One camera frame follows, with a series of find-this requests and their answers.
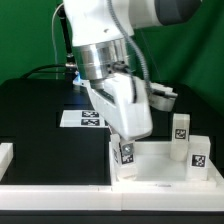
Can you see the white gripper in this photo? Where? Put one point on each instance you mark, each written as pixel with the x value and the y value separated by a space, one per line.
pixel 131 120

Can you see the white square table top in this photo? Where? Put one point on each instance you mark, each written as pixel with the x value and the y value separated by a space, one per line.
pixel 156 169

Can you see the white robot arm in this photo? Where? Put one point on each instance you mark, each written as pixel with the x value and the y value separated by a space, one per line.
pixel 112 67

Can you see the white U-shaped obstacle fence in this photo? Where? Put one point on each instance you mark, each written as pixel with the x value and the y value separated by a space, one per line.
pixel 109 197

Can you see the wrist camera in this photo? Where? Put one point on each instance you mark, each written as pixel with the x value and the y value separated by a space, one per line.
pixel 162 98

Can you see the white marker base plate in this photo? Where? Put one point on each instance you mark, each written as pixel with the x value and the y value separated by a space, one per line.
pixel 82 118

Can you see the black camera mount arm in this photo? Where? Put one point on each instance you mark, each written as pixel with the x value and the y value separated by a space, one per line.
pixel 70 65

